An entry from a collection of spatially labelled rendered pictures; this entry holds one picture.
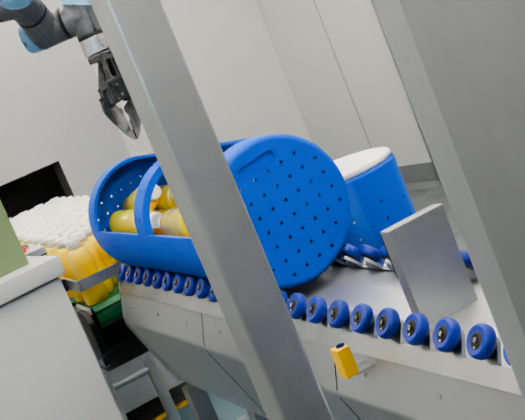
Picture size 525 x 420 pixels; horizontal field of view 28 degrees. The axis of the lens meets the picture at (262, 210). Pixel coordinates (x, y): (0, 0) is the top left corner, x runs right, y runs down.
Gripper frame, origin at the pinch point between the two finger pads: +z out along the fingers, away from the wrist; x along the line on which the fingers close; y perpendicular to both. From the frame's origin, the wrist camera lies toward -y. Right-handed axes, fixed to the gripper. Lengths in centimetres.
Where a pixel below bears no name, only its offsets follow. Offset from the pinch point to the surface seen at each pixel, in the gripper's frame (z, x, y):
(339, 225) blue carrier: 28, 9, 66
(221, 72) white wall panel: 3, 227, -472
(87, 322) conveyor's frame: 42, -22, -30
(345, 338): 38, -11, 96
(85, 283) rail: 32.3, -18.3, -32.9
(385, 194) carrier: 34, 39, 32
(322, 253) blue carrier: 31, 4, 66
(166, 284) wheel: 33.5, -11.1, 13.3
